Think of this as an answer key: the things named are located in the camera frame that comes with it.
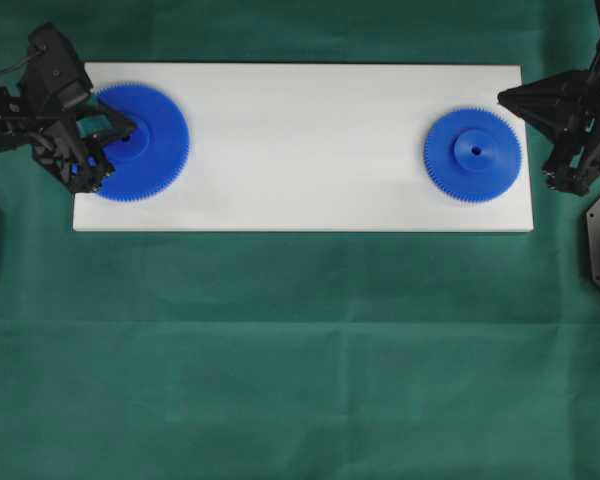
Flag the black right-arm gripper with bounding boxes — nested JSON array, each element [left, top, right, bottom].
[[497, 40, 600, 196]]

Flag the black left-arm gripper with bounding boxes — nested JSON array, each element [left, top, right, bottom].
[[18, 22, 137, 194]]

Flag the large blue gear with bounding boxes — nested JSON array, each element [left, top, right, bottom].
[[96, 82, 191, 202]]

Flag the small blue gear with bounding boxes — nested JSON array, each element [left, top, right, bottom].
[[423, 108, 522, 203]]

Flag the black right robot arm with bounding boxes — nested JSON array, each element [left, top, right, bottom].
[[497, 1, 600, 196]]

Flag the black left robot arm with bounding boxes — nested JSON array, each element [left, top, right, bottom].
[[0, 22, 137, 194]]

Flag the white rectangular board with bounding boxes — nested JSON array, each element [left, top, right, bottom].
[[73, 62, 534, 232]]

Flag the green table cloth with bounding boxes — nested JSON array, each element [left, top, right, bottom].
[[0, 0, 600, 480]]

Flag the thin black camera cable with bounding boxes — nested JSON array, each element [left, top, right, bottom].
[[0, 44, 49, 84]]

